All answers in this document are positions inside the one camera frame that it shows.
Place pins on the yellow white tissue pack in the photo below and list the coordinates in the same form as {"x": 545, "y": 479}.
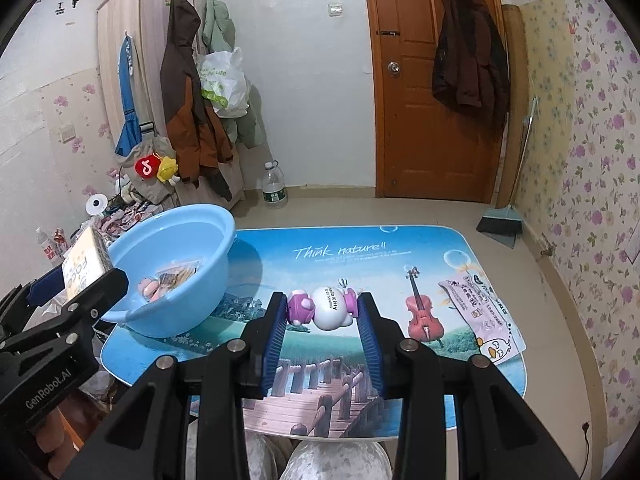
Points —
{"x": 85, "y": 265}

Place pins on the large clear water bottle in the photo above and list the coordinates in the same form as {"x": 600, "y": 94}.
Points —
{"x": 274, "y": 187}

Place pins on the shelf clutter of bottles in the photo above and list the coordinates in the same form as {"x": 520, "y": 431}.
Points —
{"x": 125, "y": 217}

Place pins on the white purple cat toy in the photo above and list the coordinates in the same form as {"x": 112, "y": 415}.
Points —
{"x": 327, "y": 307}

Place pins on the pale green hanging coat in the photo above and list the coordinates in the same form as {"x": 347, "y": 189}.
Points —
{"x": 217, "y": 25}

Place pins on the white green plastic bag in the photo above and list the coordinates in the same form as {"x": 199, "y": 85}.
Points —
{"x": 222, "y": 80}

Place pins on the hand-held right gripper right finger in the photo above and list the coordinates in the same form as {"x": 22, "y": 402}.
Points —
{"x": 371, "y": 340}

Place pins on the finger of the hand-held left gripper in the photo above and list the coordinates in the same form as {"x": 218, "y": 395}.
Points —
{"x": 45, "y": 285}
{"x": 100, "y": 292}

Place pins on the light blue plastic basin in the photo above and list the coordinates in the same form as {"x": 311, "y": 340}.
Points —
{"x": 200, "y": 235}

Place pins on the beige wall socket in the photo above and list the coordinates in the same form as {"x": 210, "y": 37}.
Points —
{"x": 66, "y": 132}

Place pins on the white light switch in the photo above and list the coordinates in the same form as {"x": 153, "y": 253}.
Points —
{"x": 335, "y": 10}

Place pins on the landscape print desktop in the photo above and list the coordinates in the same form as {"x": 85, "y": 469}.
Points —
{"x": 350, "y": 270}

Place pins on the white plush toy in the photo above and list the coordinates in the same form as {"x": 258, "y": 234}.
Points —
{"x": 125, "y": 187}

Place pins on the duck print pink packet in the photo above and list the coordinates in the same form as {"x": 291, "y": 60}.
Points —
{"x": 480, "y": 310}

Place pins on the beige leaning board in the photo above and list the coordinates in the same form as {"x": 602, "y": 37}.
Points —
{"x": 515, "y": 60}

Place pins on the light wood wardrobe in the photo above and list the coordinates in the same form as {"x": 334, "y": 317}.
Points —
{"x": 145, "y": 35}

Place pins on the person's grey fleece pants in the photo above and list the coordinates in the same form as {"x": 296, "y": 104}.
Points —
{"x": 330, "y": 460}

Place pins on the brown wooden door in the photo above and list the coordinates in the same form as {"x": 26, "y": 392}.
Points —
{"x": 415, "y": 135}

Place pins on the brown orange hanging jacket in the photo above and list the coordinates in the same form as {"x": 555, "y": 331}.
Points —
{"x": 185, "y": 100}

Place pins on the dark brown hanging jacket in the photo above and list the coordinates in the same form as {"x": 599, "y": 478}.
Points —
{"x": 467, "y": 60}

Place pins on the grey broom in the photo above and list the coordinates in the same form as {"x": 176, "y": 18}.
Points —
{"x": 500, "y": 222}

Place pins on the red plush charm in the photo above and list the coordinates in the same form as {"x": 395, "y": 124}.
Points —
{"x": 146, "y": 167}

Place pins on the silver door knob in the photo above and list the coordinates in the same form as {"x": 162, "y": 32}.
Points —
{"x": 394, "y": 68}

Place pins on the yellow plush charm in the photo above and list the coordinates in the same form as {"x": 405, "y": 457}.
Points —
{"x": 167, "y": 167}

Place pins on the grey shoulder bag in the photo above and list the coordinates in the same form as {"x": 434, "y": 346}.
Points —
{"x": 150, "y": 190}

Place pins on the clear cotton swab bag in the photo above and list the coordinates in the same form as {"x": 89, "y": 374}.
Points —
{"x": 177, "y": 276}

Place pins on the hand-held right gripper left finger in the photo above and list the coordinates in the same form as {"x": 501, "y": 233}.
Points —
{"x": 275, "y": 340}

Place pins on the pink earphone case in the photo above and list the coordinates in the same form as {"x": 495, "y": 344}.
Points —
{"x": 147, "y": 290}

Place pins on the blue hanging bag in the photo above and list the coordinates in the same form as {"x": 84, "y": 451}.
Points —
{"x": 127, "y": 110}

